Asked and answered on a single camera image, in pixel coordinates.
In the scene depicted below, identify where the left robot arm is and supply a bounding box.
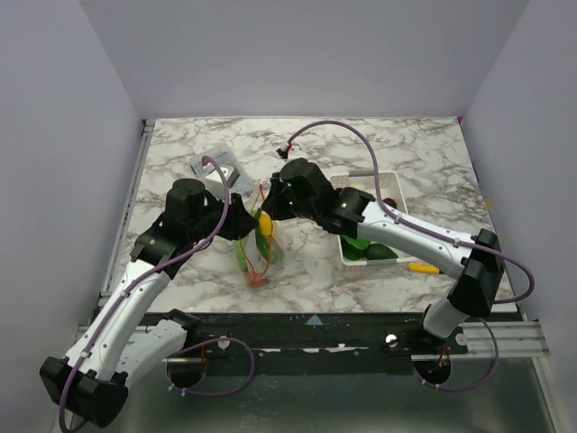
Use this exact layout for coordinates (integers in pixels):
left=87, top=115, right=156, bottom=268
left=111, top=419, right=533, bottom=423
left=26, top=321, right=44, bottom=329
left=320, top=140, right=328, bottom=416
left=40, top=179, right=258, bottom=432

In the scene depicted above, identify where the green toy bok choy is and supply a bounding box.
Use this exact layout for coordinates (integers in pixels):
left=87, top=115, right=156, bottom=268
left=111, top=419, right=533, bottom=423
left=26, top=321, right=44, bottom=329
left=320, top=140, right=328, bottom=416
left=340, top=235, right=371, bottom=262

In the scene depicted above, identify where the yellow toy pepper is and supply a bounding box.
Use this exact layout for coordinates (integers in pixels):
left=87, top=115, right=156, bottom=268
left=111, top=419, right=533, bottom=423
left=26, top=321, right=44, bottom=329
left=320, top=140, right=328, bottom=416
left=259, top=213, right=274, bottom=238

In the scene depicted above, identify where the yellow marker pen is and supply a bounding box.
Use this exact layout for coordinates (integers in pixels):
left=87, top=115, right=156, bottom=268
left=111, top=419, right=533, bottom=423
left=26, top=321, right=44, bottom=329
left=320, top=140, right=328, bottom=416
left=408, top=263, right=442, bottom=274

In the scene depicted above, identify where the dark toy avocado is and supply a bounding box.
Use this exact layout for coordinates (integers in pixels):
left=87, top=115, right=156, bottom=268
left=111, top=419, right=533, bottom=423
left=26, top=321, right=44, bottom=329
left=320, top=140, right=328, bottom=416
left=363, top=244, right=398, bottom=261

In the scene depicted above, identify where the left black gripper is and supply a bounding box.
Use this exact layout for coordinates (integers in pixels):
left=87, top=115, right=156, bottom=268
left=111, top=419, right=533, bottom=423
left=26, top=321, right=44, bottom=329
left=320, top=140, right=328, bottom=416
left=189, top=189, right=260, bottom=243

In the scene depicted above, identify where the white plastic basket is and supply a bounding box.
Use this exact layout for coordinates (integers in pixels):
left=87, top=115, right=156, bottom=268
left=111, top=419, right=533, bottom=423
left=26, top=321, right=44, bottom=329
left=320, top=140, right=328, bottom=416
left=330, top=170, right=415, bottom=271

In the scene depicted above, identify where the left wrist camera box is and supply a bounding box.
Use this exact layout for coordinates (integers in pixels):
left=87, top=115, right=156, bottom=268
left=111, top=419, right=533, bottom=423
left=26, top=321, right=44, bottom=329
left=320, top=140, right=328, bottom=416
left=204, top=164, right=240, bottom=195

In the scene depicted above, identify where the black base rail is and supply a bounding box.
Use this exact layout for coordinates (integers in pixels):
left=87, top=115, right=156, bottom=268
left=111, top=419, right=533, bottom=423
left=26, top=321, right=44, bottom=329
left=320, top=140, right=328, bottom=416
left=143, top=310, right=468, bottom=382

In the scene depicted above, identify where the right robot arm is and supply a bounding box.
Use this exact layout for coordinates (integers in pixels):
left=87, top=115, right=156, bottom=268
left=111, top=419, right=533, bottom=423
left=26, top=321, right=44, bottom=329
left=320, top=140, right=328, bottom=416
left=262, top=158, right=505, bottom=354

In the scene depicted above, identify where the green toy bitter gourd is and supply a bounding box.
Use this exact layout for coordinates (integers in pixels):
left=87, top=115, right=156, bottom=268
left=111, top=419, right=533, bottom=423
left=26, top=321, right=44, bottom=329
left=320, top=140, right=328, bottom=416
left=234, top=207, right=283, bottom=276

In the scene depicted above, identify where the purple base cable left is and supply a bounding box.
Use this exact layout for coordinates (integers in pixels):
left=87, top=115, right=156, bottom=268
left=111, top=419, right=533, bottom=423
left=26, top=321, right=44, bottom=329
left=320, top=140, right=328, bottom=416
left=169, top=333, right=258, bottom=398

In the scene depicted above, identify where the clear zip top bag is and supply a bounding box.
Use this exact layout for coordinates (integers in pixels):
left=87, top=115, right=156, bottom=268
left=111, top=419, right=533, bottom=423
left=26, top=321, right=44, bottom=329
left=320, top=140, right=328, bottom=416
left=234, top=184, right=285, bottom=290

